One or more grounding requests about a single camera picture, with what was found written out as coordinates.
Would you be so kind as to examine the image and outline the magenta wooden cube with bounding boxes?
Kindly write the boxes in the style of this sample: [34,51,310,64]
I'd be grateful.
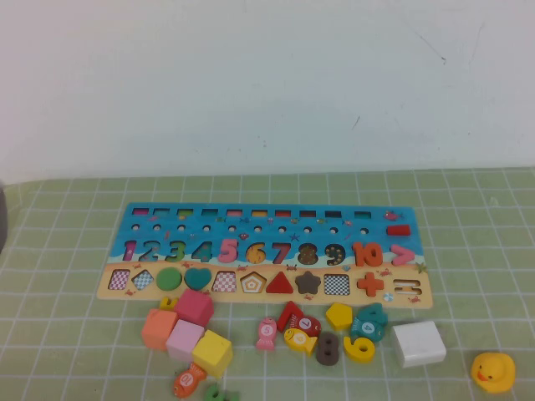
[173,288,215,329]

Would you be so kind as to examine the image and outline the teal number four piece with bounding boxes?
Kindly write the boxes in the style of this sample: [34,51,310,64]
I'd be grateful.
[358,302,389,325]

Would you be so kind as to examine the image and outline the brown number eight piece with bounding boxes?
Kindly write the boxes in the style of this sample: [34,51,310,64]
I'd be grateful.
[315,332,340,367]

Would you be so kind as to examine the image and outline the green circle piece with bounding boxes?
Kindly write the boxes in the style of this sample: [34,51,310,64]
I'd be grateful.
[155,266,183,292]

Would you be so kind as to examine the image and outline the orange toy fish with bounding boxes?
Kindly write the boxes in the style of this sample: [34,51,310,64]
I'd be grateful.
[172,362,208,398]

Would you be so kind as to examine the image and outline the orange wooden cube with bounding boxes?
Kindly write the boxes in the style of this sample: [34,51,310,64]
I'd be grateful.
[140,307,180,352]

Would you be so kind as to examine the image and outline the light pink wooden cube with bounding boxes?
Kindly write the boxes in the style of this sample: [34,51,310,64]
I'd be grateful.
[165,319,206,363]

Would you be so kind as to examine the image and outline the teal toy fish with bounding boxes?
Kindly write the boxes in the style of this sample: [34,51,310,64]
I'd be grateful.
[349,317,385,343]

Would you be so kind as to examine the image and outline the red triangle piece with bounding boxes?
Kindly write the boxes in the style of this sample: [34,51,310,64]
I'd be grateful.
[265,271,294,294]

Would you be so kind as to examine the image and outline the orange number ten piece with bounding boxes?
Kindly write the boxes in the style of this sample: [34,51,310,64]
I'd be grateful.
[352,241,384,267]

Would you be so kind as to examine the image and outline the pink toy fish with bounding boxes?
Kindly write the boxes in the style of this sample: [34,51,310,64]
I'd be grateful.
[255,316,278,351]

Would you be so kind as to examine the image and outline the yellow rubber duck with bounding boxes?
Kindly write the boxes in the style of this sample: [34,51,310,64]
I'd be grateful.
[471,351,516,394]

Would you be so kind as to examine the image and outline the white rectangular block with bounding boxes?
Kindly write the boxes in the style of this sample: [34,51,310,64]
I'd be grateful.
[390,320,447,368]

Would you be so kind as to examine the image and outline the green checked tablecloth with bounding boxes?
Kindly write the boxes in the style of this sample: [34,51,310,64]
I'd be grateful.
[0,166,535,401]

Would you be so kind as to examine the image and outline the teal heart piece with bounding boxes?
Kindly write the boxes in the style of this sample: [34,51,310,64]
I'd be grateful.
[184,266,212,292]

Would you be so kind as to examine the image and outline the green number piece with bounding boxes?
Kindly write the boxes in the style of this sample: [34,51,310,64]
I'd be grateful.
[203,383,240,401]

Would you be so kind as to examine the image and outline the blue number shape puzzle board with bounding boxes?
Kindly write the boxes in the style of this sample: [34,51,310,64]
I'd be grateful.
[96,202,434,310]

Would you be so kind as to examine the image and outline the pink greater-than sign piece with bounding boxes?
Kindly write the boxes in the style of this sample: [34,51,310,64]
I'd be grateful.
[390,246,415,266]

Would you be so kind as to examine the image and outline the yellow number six piece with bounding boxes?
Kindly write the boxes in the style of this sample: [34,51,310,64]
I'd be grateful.
[343,332,374,365]

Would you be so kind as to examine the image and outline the yellow pentagon piece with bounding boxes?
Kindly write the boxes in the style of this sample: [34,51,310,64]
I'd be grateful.
[324,302,354,331]

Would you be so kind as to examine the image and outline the pink number five piece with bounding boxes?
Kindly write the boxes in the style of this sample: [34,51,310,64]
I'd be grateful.
[217,237,240,264]

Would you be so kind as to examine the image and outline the brown star piece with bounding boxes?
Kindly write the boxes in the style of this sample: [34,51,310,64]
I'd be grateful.
[294,270,323,296]

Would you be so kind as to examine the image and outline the yellow wooden cube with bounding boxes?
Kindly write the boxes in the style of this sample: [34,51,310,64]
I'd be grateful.
[191,329,233,380]

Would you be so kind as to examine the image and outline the orange plus sign piece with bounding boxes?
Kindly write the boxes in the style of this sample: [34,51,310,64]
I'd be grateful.
[356,272,385,297]

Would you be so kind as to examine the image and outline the yellow toy fish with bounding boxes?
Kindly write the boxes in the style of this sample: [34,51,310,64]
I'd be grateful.
[283,327,318,357]

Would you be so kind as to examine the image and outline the red toy fish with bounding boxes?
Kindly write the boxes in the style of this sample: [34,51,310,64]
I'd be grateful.
[292,315,323,338]

